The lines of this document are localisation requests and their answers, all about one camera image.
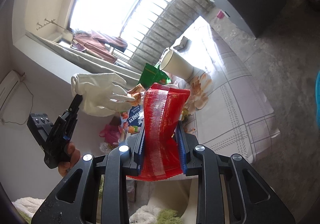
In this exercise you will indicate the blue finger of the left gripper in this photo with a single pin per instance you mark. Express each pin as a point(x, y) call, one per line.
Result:
point(75, 105)

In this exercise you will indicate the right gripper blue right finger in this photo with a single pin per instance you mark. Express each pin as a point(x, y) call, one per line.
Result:
point(186, 142)

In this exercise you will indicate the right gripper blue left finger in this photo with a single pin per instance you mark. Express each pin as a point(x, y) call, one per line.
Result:
point(134, 158)

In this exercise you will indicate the white tissue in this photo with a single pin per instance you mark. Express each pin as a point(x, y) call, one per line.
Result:
point(102, 94)

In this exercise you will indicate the red snack wrapper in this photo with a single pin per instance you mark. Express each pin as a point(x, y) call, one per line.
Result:
point(162, 107)

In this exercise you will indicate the pink blue chips bag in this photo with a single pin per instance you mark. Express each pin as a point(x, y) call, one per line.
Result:
point(132, 120)

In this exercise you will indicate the person's left hand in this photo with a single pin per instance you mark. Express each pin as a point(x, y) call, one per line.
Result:
point(74, 155)

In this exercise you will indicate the pink plastic bag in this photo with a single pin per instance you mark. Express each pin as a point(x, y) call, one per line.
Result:
point(111, 134)

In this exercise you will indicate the floral plastic tablecloth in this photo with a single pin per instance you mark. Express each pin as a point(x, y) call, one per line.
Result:
point(236, 116)

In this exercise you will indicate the white air conditioner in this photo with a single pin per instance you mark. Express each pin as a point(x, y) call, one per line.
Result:
point(8, 87)

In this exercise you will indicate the pink hanging clothes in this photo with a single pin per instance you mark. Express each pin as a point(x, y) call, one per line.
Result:
point(96, 42)

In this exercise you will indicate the green snack bag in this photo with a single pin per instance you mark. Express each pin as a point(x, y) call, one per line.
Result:
point(151, 75)

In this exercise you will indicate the white paper cup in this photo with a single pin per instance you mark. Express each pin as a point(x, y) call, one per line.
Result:
point(173, 63)

